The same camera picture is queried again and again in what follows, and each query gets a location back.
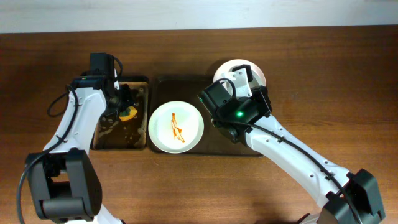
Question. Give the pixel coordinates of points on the black tray with soapy water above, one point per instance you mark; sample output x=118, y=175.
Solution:
x=112, y=134

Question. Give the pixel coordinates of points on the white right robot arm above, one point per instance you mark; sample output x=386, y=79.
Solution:
x=343, y=196

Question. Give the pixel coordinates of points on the white plate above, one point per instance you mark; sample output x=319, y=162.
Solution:
x=225, y=71
x=176, y=127

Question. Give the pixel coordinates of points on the yellow green scrub sponge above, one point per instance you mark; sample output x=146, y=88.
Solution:
x=127, y=114

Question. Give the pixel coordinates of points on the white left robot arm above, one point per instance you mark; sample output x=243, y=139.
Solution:
x=62, y=181

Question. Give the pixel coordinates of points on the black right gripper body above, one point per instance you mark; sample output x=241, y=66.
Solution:
x=265, y=98

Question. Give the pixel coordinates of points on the dark brown serving tray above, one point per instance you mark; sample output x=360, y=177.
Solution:
x=185, y=88

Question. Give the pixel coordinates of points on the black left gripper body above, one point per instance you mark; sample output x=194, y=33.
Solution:
x=126, y=101

